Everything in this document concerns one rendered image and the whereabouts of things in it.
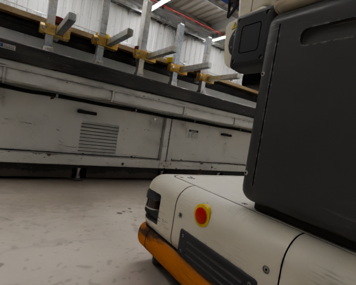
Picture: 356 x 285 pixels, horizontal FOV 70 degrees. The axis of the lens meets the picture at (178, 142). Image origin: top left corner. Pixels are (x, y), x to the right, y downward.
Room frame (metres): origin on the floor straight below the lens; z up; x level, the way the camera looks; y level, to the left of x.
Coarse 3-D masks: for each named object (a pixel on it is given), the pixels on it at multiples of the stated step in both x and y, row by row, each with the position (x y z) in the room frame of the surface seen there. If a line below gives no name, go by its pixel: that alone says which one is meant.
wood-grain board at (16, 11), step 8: (0, 8) 1.27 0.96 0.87; (8, 8) 1.28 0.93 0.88; (16, 8) 1.30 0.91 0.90; (16, 16) 1.34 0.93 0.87; (24, 16) 1.33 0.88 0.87; (32, 16) 1.34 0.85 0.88; (40, 16) 1.36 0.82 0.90; (72, 32) 1.46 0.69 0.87; (80, 32) 1.48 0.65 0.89; (120, 48) 1.63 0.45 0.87; (128, 48) 1.66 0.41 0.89; (192, 72) 1.99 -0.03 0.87; (224, 80) 2.18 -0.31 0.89; (240, 88) 2.31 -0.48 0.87; (248, 88) 2.36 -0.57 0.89
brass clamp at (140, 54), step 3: (135, 51) 1.52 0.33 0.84; (138, 51) 1.51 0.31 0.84; (141, 51) 1.52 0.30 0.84; (144, 51) 1.53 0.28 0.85; (135, 54) 1.51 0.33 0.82; (138, 54) 1.51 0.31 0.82; (141, 54) 1.52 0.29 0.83; (144, 54) 1.53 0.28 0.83; (135, 57) 1.52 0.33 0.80; (138, 57) 1.52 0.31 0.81; (141, 57) 1.53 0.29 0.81; (144, 57) 1.54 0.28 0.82; (147, 60) 1.55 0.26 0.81; (150, 60) 1.56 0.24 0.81; (153, 60) 1.57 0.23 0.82; (150, 63) 1.61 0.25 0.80
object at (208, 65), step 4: (196, 64) 1.55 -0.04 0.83; (200, 64) 1.52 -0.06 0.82; (204, 64) 1.49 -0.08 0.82; (208, 64) 1.47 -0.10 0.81; (180, 68) 1.69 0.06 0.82; (184, 68) 1.65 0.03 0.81; (188, 68) 1.61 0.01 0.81; (192, 68) 1.58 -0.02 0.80; (196, 68) 1.55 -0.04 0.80; (200, 68) 1.53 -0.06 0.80; (204, 68) 1.52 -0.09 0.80; (208, 68) 1.50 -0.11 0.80; (168, 72) 1.80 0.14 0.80
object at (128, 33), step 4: (128, 28) 1.18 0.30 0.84; (120, 32) 1.24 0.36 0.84; (124, 32) 1.20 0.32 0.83; (128, 32) 1.18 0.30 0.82; (132, 32) 1.19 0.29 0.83; (112, 36) 1.33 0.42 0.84; (116, 36) 1.28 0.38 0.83; (120, 36) 1.24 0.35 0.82; (124, 36) 1.21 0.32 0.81; (128, 36) 1.20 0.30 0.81; (132, 36) 1.19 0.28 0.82; (108, 40) 1.37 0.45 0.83; (112, 40) 1.32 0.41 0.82; (116, 40) 1.29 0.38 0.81; (120, 40) 1.28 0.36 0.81; (108, 44) 1.38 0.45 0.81; (112, 44) 1.37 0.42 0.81
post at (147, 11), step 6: (150, 6) 1.54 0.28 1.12; (144, 12) 1.55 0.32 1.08; (150, 12) 1.54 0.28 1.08; (144, 18) 1.54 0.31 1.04; (150, 18) 1.55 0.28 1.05; (144, 24) 1.53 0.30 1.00; (144, 30) 1.53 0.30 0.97; (144, 36) 1.53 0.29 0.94; (144, 42) 1.54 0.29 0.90; (138, 48) 1.55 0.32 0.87; (144, 48) 1.54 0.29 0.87; (138, 60) 1.53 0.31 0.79; (144, 60) 1.55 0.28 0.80; (138, 66) 1.53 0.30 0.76
